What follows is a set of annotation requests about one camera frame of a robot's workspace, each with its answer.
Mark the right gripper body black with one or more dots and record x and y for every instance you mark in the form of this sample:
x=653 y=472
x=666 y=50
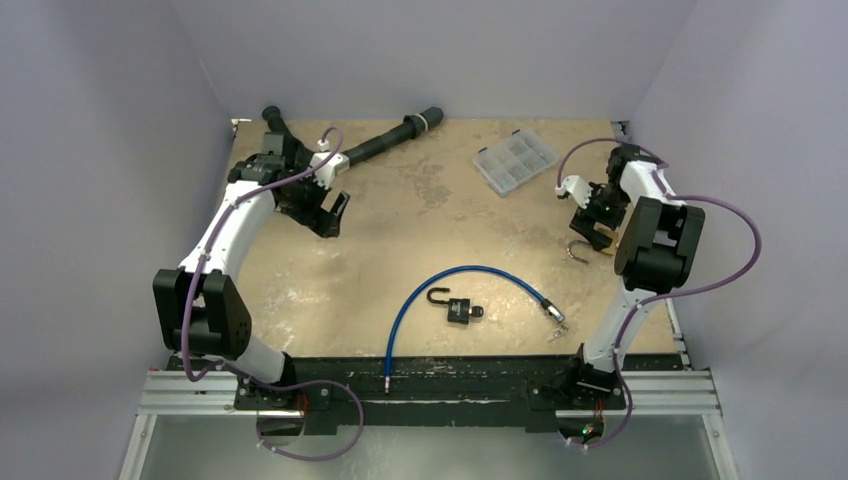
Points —
x=592 y=227

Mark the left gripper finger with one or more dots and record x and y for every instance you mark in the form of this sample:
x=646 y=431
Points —
x=327 y=224
x=339 y=206

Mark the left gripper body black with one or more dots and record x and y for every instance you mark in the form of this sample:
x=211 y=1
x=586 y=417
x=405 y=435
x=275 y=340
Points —
x=306 y=200

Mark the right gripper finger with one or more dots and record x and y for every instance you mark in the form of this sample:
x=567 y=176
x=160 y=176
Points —
x=580 y=235
x=608 y=240

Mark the brass padlock silver shackle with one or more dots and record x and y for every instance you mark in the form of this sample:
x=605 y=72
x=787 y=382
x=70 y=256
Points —
x=575 y=247

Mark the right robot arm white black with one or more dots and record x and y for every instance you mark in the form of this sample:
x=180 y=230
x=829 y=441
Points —
x=655 y=237

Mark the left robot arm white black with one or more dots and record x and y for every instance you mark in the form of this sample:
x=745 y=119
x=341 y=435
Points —
x=202 y=316

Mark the black padlock with key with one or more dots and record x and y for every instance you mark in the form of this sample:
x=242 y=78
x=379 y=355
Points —
x=458 y=310

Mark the small silver keys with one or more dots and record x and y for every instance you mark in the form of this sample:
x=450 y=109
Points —
x=559 y=332

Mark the clear plastic organizer box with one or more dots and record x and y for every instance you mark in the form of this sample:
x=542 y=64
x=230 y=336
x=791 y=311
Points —
x=515 y=161

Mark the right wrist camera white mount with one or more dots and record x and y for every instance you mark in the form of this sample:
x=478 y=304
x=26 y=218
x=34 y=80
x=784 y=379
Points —
x=575 y=188

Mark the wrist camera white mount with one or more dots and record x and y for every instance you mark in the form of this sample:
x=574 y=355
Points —
x=575 y=188
x=327 y=166

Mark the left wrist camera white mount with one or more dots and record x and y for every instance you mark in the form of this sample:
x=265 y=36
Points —
x=327 y=166

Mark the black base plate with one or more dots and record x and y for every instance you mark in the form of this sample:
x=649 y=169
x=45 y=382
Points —
x=523 y=391

